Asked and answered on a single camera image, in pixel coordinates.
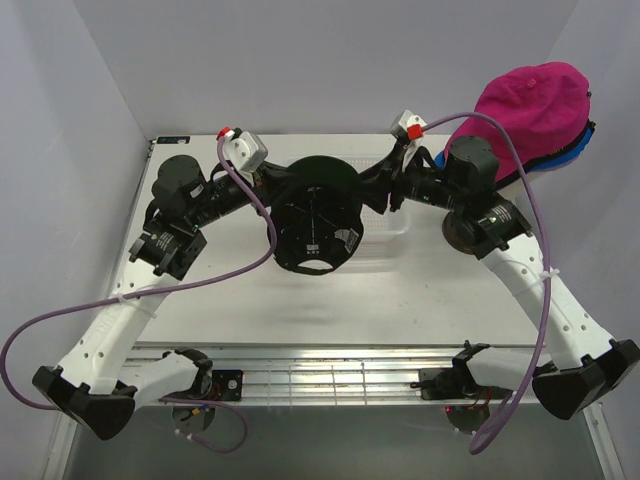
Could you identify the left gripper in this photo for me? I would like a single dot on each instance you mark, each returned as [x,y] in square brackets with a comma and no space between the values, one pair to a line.
[267,180]

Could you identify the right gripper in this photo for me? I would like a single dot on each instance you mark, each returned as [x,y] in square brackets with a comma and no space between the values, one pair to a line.
[387,176]

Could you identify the blue baseball cap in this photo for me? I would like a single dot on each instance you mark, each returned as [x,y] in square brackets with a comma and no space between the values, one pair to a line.
[537,153]

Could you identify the dark green baseball cap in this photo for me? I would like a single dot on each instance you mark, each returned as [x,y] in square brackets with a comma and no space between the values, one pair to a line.
[318,216]

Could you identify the black baseball cap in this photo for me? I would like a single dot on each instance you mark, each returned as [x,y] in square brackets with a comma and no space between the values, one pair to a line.
[569,133]

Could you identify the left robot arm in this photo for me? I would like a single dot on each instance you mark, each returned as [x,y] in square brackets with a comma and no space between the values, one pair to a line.
[90,384]

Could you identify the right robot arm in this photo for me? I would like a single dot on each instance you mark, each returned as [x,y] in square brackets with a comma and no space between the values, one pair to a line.
[575,361]

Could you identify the brown round stand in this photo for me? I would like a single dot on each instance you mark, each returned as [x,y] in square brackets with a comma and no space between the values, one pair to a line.
[462,232]

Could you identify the clear plastic bin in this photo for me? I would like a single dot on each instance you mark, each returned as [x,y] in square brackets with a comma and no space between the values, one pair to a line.
[385,236]

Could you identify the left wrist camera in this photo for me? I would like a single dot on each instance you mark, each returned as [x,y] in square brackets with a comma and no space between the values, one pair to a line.
[241,150]

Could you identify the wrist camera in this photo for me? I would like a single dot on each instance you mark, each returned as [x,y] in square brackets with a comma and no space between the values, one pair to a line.
[407,129]
[241,150]

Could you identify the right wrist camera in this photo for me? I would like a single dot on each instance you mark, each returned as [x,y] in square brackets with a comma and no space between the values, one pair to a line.
[407,129]

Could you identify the aluminium rail frame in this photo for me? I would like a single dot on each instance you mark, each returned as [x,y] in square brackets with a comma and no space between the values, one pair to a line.
[350,337]

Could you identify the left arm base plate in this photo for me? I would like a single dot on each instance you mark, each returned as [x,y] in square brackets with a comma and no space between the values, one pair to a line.
[222,385]

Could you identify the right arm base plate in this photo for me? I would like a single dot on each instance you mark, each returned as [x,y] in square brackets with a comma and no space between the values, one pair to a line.
[447,384]

